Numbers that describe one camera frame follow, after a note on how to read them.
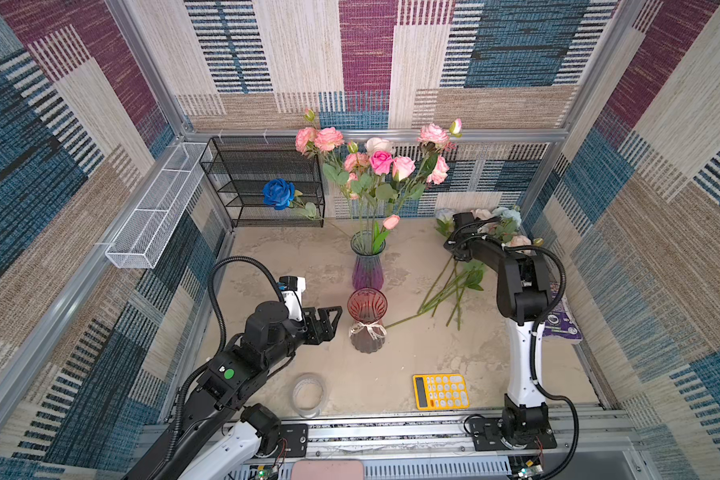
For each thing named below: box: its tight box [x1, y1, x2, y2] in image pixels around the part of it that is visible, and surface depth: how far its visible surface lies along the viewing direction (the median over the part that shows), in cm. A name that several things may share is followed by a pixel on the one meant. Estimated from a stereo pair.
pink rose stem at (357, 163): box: [344, 152, 371, 251], surface depth 81 cm
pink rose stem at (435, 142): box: [394, 118, 463, 215], surface depth 72 cm
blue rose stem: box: [262, 178, 322, 221], surface depth 70 cm
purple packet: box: [542, 281, 583, 342], surface depth 91 cm
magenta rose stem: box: [370, 150, 397, 253], surface depth 72 cm
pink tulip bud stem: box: [372, 214, 401, 255], surface depth 86 cm
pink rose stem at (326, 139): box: [295, 109, 364, 240], surface depth 80 cm
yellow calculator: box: [412, 374, 470, 411], surface depth 81 cm
